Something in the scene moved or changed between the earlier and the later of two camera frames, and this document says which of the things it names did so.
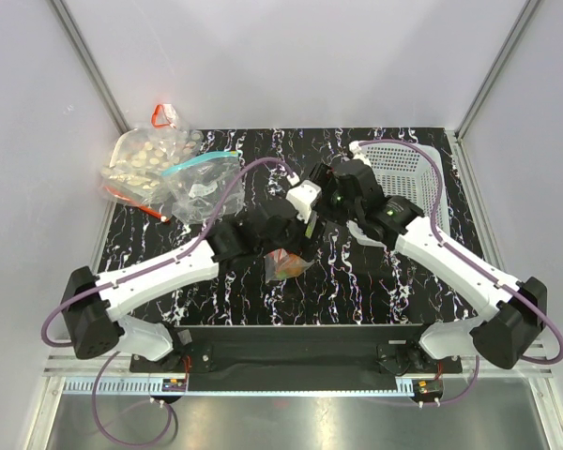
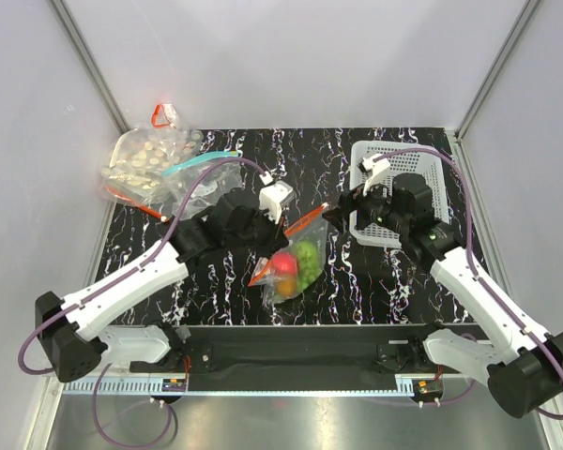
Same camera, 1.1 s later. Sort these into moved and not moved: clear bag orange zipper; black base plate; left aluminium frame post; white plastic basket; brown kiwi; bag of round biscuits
Moved: clear bag orange zipper; brown kiwi
Not moved: black base plate; bag of round biscuits; white plastic basket; left aluminium frame post
